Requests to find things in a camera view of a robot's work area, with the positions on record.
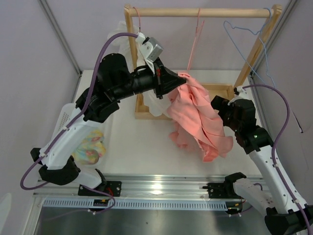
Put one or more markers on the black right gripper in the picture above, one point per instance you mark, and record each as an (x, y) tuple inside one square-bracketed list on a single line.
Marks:
[(221, 104)]

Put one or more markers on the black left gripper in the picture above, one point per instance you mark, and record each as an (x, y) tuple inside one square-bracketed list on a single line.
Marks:
[(165, 80)]

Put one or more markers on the pink skirt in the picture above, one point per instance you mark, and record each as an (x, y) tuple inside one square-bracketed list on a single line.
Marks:
[(196, 124)]

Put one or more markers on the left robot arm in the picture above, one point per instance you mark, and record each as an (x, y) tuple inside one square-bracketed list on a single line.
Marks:
[(113, 83)]

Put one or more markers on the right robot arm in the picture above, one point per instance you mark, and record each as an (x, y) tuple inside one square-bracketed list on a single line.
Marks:
[(284, 210)]

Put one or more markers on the pink hanger with white garment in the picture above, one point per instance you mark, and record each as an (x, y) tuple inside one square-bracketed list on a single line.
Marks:
[(139, 18)]

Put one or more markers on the white plastic basket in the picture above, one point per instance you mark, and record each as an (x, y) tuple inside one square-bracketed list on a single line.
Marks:
[(63, 119)]

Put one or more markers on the pastel floral cloth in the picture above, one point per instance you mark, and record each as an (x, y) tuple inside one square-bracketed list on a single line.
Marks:
[(91, 150)]

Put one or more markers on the wooden clothes rack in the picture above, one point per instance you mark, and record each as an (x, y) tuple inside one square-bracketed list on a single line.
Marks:
[(212, 80)]

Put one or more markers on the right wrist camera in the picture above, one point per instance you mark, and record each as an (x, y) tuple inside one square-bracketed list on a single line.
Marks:
[(240, 91)]

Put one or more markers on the empty pink wire hanger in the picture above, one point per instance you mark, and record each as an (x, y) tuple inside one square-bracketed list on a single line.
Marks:
[(198, 31)]

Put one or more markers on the blue wire hanger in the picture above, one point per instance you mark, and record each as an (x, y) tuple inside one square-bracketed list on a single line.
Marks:
[(257, 48)]

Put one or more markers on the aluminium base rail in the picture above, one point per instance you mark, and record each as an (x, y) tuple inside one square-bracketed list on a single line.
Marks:
[(147, 192)]

